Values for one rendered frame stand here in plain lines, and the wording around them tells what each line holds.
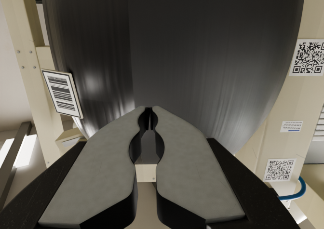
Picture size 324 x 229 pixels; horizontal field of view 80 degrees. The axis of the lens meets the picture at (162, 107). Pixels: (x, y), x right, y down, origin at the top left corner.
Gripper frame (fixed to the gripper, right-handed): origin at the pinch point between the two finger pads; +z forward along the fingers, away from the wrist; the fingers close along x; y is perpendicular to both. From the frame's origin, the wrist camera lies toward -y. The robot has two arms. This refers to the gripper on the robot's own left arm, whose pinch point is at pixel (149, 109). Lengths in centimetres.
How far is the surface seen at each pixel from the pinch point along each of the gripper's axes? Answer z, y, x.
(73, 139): 62, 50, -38
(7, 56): 464, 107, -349
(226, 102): 8.4, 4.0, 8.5
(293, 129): 26.3, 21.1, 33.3
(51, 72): 9.9, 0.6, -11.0
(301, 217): 46, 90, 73
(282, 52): 9.4, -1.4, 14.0
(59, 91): 10.0, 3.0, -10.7
